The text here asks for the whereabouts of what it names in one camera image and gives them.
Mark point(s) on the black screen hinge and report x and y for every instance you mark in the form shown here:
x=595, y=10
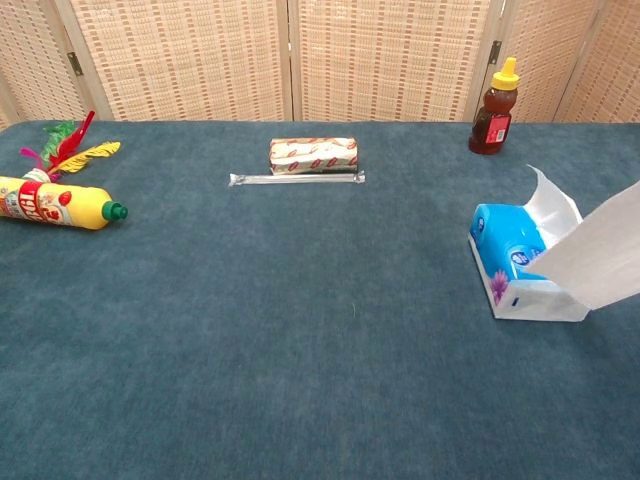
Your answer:
x=495, y=52
x=75, y=63

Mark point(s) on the blue tissue pack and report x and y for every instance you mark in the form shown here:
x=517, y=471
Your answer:
x=500, y=235

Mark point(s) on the honey bottle with yellow cap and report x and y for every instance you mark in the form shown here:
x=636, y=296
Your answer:
x=490, y=125

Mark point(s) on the straw in clear wrapper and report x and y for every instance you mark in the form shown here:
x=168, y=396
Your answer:
x=295, y=178

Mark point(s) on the woven folding screen panel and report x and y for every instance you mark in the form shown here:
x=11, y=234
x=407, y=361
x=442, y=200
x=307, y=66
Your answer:
x=615, y=75
x=545, y=60
x=390, y=60
x=35, y=50
x=190, y=60

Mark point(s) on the white tissue sheet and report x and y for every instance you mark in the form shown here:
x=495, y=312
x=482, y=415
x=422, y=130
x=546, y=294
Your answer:
x=555, y=210
x=600, y=250

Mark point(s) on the blue felt table cloth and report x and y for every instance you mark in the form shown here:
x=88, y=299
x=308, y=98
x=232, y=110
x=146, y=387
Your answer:
x=300, y=325

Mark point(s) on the yellow bottle with green cap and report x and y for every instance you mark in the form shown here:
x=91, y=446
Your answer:
x=75, y=205

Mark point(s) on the colourful feather shuttlecock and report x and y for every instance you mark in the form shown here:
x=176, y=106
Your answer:
x=65, y=157

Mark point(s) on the red-printed paper wrapped packet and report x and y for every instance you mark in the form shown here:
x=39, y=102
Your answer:
x=310, y=155

